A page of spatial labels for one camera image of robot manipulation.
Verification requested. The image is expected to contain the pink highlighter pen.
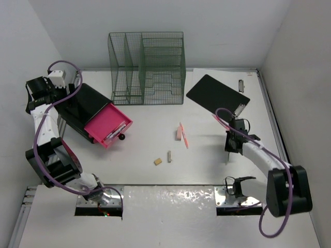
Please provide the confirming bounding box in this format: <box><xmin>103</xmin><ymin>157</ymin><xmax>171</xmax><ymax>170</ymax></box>
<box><xmin>179</xmin><ymin>122</ymin><xmax>189</xmax><ymax>149</ymax></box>

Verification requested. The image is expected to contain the black pink drawer unit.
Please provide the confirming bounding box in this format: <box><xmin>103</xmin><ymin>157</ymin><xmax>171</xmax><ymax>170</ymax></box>
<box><xmin>55</xmin><ymin>83</ymin><xmax>133</xmax><ymax>148</ymax></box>

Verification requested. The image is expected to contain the pink eraser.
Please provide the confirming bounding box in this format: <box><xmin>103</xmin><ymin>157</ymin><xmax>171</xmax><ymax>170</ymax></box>
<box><xmin>175</xmin><ymin>126</ymin><xmax>182</xmax><ymax>141</ymax></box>

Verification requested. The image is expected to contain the grey small eraser block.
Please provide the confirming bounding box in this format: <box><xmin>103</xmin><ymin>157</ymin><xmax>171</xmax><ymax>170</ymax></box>
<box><xmin>168</xmin><ymin>150</ymin><xmax>172</xmax><ymax>163</ymax></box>

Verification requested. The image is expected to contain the yellow eraser cube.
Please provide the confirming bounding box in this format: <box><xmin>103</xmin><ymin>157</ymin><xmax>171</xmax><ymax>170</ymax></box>
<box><xmin>154</xmin><ymin>158</ymin><xmax>162</xmax><ymax>165</ymax></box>

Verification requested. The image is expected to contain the white red marker pen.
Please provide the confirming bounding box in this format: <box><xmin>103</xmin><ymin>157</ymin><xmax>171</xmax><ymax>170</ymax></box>
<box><xmin>104</xmin><ymin>122</ymin><xmax>127</xmax><ymax>141</ymax></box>

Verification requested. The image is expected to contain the purple white pen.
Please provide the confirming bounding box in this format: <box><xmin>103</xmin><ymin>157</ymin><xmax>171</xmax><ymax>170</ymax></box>
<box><xmin>103</xmin><ymin>125</ymin><xmax>126</xmax><ymax>143</ymax></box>

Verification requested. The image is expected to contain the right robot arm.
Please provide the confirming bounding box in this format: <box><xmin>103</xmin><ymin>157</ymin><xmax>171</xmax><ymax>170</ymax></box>
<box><xmin>225</xmin><ymin>118</ymin><xmax>313</xmax><ymax>217</ymax></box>

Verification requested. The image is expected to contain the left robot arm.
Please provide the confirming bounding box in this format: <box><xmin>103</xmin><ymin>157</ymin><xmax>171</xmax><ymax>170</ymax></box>
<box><xmin>25</xmin><ymin>71</ymin><xmax>109</xmax><ymax>203</ymax></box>

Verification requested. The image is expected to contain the black clipboard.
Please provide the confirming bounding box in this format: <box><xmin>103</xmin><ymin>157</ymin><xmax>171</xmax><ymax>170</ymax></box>
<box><xmin>186</xmin><ymin>74</ymin><xmax>250</xmax><ymax>122</ymax></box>

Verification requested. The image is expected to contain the small metal binder clip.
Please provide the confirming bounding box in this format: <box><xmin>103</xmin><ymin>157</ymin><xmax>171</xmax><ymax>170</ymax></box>
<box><xmin>238</xmin><ymin>80</ymin><xmax>245</xmax><ymax>93</ymax></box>

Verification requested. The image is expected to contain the white paper sheet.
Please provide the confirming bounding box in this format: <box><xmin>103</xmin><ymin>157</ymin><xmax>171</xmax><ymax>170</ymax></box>
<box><xmin>191</xmin><ymin>68</ymin><xmax>253</xmax><ymax>90</ymax></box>

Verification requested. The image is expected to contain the white front cover board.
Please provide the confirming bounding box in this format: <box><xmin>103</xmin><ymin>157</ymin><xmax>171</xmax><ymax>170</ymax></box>
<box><xmin>20</xmin><ymin>186</ymin><xmax>319</xmax><ymax>247</ymax></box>

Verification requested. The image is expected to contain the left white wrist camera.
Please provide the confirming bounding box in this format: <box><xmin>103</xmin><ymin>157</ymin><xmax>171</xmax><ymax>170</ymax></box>
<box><xmin>48</xmin><ymin>70</ymin><xmax>66</xmax><ymax>88</ymax></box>

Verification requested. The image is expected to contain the aluminium table edge rail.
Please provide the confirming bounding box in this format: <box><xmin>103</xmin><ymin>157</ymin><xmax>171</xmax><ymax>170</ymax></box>
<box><xmin>69</xmin><ymin>70</ymin><xmax>81</xmax><ymax>88</ymax></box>

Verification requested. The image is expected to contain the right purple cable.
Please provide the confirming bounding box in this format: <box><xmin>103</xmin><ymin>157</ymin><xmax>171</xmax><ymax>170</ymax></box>
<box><xmin>215</xmin><ymin>107</ymin><xmax>294</xmax><ymax>238</ymax></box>

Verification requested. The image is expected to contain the purple cable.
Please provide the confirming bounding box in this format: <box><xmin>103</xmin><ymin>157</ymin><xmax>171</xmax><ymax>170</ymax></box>
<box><xmin>215</xmin><ymin>107</ymin><xmax>294</xmax><ymax>238</ymax></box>
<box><xmin>33</xmin><ymin>60</ymin><xmax>125</xmax><ymax>210</ymax></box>

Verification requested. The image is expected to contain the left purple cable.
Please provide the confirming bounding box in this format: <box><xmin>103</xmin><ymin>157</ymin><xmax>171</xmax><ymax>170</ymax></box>
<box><xmin>33</xmin><ymin>60</ymin><xmax>125</xmax><ymax>210</ymax></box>

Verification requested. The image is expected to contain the green wire mesh organizer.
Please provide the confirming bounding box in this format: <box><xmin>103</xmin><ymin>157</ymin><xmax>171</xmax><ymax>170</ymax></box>
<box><xmin>108</xmin><ymin>32</ymin><xmax>186</xmax><ymax>105</ymax></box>

